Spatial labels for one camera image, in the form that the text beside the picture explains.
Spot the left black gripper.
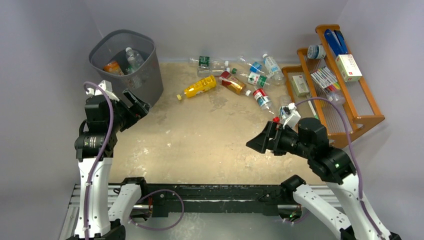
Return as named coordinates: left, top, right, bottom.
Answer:
left=107, top=89, right=151, bottom=133

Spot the green tea bottle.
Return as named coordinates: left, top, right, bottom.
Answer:
left=124, top=65, right=139, bottom=75

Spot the clear bottle white cap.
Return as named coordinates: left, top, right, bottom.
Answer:
left=125, top=47, right=145, bottom=71

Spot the orange label bottle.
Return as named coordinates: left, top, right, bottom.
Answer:
left=103, top=60, right=125, bottom=76

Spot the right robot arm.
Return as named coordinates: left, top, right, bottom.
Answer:
left=246, top=117, right=401, bottom=240

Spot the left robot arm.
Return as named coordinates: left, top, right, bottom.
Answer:
left=71, top=89, right=150, bottom=240

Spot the grey mesh waste bin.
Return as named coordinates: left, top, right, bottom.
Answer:
left=88, top=29, right=164, bottom=106

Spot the green white label bottle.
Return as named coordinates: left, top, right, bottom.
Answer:
left=230, top=68, right=270, bottom=88

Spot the white green marker pen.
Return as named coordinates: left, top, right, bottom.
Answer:
left=308, top=100, right=319, bottom=120

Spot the green white small box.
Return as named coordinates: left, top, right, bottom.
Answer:
left=291, top=74, right=310, bottom=97

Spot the amber tea bottle red label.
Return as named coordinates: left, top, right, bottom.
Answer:
left=218, top=71, right=252, bottom=97

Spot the blue label water bottle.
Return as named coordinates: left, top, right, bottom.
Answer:
left=262, top=53, right=285, bottom=85

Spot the yellow plastic bottle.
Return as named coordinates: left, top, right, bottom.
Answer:
left=176, top=75, right=217, bottom=101

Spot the green label clear bottle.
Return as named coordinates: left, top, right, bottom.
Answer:
left=188, top=55, right=230, bottom=78

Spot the wooden tiered rack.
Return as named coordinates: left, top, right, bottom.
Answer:
left=282, top=24, right=385, bottom=148

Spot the small clear jar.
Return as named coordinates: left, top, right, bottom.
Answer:
left=326, top=89, right=346, bottom=106

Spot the pack of coloured markers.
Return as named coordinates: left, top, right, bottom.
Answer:
left=310, top=66, right=341, bottom=94

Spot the round tape roll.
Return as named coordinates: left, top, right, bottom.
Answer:
left=307, top=44, right=327, bottom=60

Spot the white red box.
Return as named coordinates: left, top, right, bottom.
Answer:
left=335, top=54, right=363, bottom=82

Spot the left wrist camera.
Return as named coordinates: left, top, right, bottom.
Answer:
left=83, top=80, right=120, bottom=101

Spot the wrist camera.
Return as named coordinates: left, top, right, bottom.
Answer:
left=83, top=80, right=120, bottom=101
left=279, top=102, right=301, bottom=130

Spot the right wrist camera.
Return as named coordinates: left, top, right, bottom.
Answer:
left=279, top=102, right=301, bottom=130

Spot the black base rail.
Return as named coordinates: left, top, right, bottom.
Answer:
left=142, top=183, right=297, bottom=218

